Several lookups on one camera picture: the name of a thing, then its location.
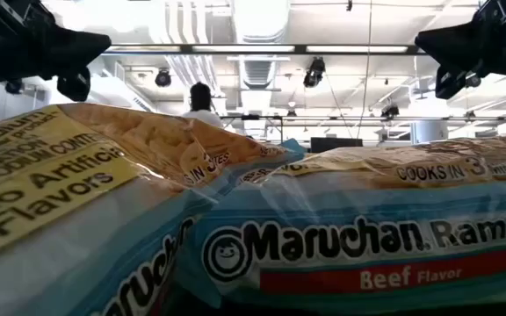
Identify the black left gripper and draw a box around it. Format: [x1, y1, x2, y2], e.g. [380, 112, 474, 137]
[15, 0, 112, 103]

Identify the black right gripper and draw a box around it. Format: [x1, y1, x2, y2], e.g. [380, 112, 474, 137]
[414, 0, 506, 100]

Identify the blue beef ramen noodle pack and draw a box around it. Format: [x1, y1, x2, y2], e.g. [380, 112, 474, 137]
[0, 101, 307, 316]
[174, 135, 506, 315]

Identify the white round column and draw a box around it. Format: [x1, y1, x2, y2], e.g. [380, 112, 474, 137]
[410, 120, 450, 145]

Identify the person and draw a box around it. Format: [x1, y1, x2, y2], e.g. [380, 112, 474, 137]
[181, 82, 224, 129]

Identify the black monitor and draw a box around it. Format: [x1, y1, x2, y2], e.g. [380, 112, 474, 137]
[309, 137, 364, 154]

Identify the thin hanging cable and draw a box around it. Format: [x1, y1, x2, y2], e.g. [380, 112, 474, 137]
[356, 0, 373, 140]

